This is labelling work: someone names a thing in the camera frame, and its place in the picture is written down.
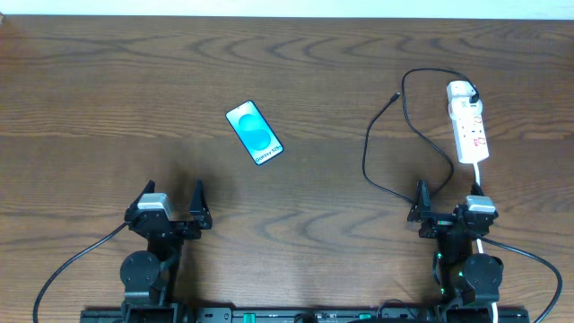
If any blue Galaxy smartphone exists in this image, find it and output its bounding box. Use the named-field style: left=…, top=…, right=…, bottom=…
left=225, top=100, right=284, bottom=166

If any black right camera cable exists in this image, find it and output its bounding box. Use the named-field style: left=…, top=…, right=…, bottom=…
left=465, top=228, right=563, bottom=323

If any white power strip cord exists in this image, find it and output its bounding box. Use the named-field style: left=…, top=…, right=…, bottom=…
left=472, top=161, right=500, bottom=323

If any white USB charger plug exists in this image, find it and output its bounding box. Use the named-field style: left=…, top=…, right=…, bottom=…
left=448, top=96, right=483, bottom=120

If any black left camera cable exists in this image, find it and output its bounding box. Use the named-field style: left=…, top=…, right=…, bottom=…
left=32, top=222, right=129, bottom=323

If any white power strip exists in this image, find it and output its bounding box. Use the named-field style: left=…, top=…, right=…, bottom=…
left=446, top=80, right=491, bottom=165

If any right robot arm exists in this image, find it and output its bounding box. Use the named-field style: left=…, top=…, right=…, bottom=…
left=407, top=180, right=503, bottom=322

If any black camera cable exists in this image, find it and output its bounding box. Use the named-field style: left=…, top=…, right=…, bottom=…
left=32, top=222, right=129, bottom=323
left=465, top=228, right=563, bottom=323

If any black USB charging cable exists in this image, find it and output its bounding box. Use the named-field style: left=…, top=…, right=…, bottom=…
left=361, top=67, right=481, bottom=205

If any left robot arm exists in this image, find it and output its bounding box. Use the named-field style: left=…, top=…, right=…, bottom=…
left=120, top=180, right=213, bottom=322

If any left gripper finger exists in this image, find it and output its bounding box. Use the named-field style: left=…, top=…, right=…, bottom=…
left=129, top=180, right=155, bottom=211
left=189, top=180, right=213, bottom=230

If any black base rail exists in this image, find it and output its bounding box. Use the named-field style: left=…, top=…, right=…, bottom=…
left=80, top=306, right=530, bottom=323

